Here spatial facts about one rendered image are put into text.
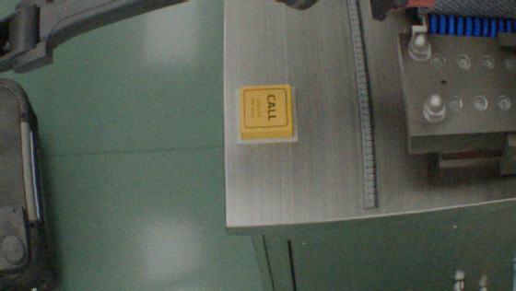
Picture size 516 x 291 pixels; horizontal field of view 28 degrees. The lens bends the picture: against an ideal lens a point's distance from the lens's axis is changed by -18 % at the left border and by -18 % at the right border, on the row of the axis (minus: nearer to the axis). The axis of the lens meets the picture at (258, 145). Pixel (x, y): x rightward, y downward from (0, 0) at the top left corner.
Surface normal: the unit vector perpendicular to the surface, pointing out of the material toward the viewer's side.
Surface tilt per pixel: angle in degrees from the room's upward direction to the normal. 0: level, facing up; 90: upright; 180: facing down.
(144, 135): 0
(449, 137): 90
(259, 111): 0
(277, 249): 90
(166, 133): 0
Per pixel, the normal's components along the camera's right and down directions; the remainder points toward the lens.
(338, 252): 0.03, 0.91
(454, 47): -0.07, -0.40
